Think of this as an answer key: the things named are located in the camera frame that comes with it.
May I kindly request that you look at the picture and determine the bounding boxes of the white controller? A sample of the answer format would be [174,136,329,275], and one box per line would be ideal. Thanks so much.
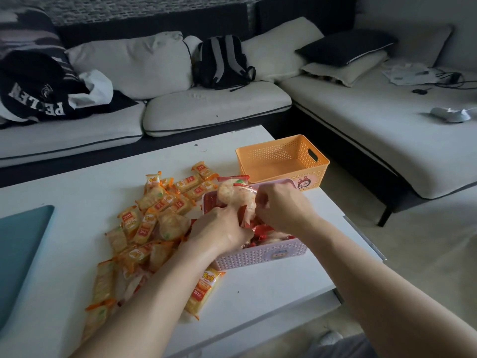
[430,106,472,124]

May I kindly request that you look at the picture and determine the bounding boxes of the striped dark blanket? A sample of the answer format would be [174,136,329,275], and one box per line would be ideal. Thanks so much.
[0,6,75,77]

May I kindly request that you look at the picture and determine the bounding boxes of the white papers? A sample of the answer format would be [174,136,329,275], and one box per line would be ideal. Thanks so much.
[382,62,441,86]

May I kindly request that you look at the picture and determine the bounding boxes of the white cloth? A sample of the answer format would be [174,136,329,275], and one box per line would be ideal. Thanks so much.
[68,69,114,109]

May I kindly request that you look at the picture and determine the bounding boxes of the person's left hand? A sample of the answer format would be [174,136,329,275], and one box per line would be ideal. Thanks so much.
[185,203,256,262]

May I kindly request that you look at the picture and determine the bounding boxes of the clear rice cracker packet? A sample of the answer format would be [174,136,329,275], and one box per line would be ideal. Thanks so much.
[217,178,261,228]

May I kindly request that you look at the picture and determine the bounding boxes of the orange perforated plastic basket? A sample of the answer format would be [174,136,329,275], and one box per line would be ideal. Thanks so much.
[236,134,331,184]

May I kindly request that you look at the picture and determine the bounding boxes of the cream throw pillow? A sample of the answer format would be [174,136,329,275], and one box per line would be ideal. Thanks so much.
[300,50,389,88]

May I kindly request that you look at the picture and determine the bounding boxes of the large white back cushion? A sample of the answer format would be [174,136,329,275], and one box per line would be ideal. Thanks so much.
[66,31,195,102]
[386,24,454,68]
[241,16,325,83]

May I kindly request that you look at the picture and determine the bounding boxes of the person's left forearm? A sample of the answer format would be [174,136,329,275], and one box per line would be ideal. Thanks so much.
[71,242,221,358]

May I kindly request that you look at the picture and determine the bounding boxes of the person's right hand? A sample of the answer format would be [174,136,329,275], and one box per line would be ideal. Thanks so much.
[254,181,325,239]

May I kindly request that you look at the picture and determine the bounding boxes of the heap of red snack packets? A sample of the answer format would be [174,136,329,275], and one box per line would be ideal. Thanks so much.
[238,205,299,251]

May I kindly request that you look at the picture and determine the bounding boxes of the black and white sofa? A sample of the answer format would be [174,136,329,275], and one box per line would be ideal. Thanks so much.
[0,0,477,228]

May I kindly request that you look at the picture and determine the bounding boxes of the black cable with charger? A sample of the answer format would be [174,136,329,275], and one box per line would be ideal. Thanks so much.
[433,70,477,90]

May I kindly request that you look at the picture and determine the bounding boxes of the black throw pillow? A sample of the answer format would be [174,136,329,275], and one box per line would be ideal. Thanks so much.
[295,29,398,68]

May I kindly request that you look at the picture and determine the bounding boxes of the teal mat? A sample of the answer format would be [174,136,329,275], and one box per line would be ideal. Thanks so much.
[0,205,55,331]

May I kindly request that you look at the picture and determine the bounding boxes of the black jacket with white letters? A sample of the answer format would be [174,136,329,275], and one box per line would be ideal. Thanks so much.
[0,50,139,123]

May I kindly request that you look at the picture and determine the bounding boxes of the pile of orange snack packets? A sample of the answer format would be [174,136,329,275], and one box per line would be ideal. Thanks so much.
[81,161,226,343]

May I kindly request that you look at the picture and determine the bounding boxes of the person's right forearm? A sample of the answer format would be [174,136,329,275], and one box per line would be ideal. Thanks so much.
[304,219,477,358]

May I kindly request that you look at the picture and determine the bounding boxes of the black backpack with grey straps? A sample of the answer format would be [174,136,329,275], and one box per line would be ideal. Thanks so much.
[192,34,257,92]

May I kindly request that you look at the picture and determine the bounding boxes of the pink perforated plastic basket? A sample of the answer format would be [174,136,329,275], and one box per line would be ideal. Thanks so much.
[202,178,311,272]

